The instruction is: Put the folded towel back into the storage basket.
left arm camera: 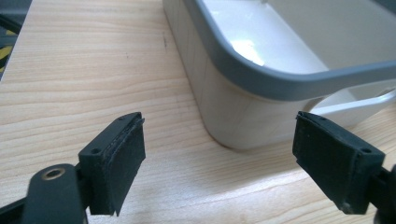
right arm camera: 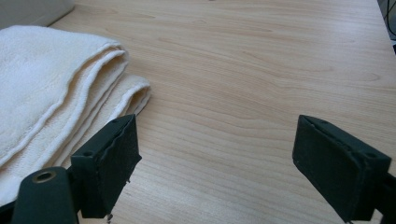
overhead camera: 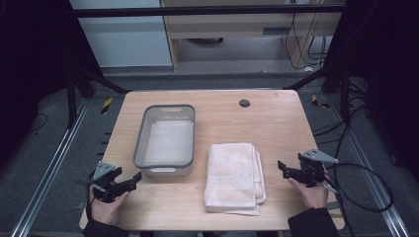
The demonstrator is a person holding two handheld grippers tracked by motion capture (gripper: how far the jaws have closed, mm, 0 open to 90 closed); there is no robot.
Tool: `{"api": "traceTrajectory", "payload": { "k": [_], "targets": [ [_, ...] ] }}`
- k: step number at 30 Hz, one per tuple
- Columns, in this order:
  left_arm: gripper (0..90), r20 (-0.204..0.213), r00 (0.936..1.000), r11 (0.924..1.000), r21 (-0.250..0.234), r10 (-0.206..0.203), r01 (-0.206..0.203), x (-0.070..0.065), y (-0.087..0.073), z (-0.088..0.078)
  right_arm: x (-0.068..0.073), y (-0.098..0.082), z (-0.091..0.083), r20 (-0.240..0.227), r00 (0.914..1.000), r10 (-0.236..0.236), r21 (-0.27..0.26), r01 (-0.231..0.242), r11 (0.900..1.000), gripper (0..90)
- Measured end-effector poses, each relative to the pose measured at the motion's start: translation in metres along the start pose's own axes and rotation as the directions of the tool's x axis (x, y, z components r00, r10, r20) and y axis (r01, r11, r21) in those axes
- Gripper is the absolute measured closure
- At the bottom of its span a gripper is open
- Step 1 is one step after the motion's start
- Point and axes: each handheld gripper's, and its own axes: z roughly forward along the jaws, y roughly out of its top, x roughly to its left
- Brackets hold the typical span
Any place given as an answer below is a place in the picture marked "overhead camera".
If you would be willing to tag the person's right hand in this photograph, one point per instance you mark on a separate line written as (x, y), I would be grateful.
(313, 196)

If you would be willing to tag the yellow black tape strip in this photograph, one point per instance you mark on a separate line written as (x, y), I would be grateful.
(318, 102)
(106, 106)

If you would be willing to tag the person's left hand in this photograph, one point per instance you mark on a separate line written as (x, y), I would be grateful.
(106, 210)

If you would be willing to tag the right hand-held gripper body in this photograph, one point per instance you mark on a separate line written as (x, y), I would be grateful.
(313, 169)

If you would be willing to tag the wooden cabinet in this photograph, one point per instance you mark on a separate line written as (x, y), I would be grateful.
(230, 26)

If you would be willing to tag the aluminium floor rail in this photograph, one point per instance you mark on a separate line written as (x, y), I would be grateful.
(49, 168)
(372, 184)

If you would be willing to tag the black metal stand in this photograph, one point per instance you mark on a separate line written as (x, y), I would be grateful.
(344, 95)
(70, 98)

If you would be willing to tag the grey plastic basin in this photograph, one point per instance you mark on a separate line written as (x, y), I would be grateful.
(168, 141)

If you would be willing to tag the black curtain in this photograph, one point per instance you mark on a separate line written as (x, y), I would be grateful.
(388, 82)
(29, 65)

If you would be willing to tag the white towel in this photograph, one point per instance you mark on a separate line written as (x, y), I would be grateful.
(232, 177)

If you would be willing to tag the white cabinet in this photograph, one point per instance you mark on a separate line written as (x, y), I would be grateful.
(125, 42)

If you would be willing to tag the black horizontal frame bar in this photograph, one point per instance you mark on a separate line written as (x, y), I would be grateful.
(197, 11)

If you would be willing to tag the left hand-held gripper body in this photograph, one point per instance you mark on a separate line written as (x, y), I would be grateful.
(106, 186)

